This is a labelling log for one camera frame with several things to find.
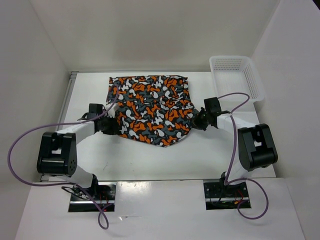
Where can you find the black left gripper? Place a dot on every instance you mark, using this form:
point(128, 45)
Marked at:
point(114, 129)

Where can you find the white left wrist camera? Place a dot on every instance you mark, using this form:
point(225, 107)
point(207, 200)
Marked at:
point(110, 110)

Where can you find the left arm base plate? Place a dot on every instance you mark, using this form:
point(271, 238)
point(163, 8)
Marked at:
point(105, 198)

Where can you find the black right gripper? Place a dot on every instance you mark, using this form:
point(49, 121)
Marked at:
point(196, 123)

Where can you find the orange camouflage shorts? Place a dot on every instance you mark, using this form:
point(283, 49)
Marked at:
point(152, 109)

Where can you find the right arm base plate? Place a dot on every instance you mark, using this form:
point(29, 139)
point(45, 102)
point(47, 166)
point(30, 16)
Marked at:
point(221, 197)

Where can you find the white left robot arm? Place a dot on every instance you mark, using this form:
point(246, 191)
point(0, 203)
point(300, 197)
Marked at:
point(58, 150)

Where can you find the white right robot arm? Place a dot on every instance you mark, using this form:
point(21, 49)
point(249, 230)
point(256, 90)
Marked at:
point(253, 144)

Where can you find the white perforated plastic basket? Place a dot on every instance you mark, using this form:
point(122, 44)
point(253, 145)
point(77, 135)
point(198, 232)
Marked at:
point(235, 73)

